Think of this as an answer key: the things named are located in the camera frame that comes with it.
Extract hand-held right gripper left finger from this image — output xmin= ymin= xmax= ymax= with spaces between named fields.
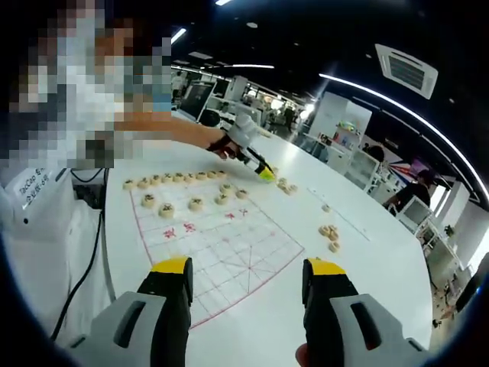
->
xmin=64 ymin=256 xmax=194 ymax=367

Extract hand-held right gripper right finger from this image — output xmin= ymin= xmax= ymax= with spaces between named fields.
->
xmin=303 ymin=258 xmax=432 ymax=367

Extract thin chessboard sheet red lines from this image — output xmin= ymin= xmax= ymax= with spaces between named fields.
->
xmin=129 ymin=179 xmax=306 ymax=330

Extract group of wooden chess pieces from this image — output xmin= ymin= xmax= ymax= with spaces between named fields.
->
xmin=121 ymin=167 xmax=343 ymax=253

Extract person's left hand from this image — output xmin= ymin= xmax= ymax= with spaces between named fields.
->
xmin=207 ymin=131 xmax=245 ymax=162

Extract black round object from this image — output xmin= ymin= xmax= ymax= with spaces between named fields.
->
xmin=198 ymin=108 xmax=222 ymax=128

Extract short ceiling light strip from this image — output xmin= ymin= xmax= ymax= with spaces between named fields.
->
xmin=170 ymin=63 xmax=275 ymax=71

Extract white table power strip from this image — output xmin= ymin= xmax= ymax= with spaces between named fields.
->
xmin=307 ymin=187 xmax=371 ymax=242

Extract display shelf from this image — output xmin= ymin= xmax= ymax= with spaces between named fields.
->
xmin=332 ymin=118 xmax=364 ymax=150

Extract white mesh chair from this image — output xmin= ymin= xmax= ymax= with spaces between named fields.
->
xmin=397 ymin=198 xmax=432 ymax=230

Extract white chest-worn device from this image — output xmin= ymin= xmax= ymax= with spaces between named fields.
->
xmin=0 ymin=166 xmax=76 ymax=242

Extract curved ceiling light strip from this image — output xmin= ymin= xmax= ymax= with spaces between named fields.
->
xmin=319 ymin=73 xmax=482 ymax=200

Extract ceiling air conditioner vent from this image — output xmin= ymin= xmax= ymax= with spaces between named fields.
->
xmin=374 ymin=44 xmax=439 ymax=99

